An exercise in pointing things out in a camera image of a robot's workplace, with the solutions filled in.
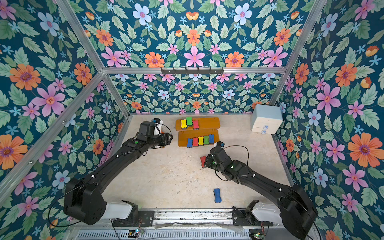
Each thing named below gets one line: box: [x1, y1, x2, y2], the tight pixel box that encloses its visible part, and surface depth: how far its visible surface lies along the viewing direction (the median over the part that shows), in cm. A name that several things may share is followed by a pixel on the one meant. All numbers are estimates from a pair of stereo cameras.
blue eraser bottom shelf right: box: [209, 134, 215, 144], surface depth 103 cm
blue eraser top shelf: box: [213, 188, 222, 203], surface depth 82 cm
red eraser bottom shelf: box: [192, 137, 199, 148], surface depth 103 cm
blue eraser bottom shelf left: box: [187, 138, 193, 149], surface depth 102 cm
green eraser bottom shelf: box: [204, 135, 210, 146], surface depth 103 cm
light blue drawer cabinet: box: [251, 104, 283, 135], surface depth 104 cm
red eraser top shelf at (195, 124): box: [193, 120, 200, 129], surface depth 95 cm
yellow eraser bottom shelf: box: [198, 136, 204, 146], surface depth 103 cm
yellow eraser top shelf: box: [180, 119, 187, 128], surface depth 95 cm
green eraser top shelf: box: [186, 116, 193, 126], surface depth 97 cm
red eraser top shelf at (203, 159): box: [200, 155, 207, 168], surface depth 84 cm
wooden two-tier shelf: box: [175, 117, 221, 147], surface depth 98 cm
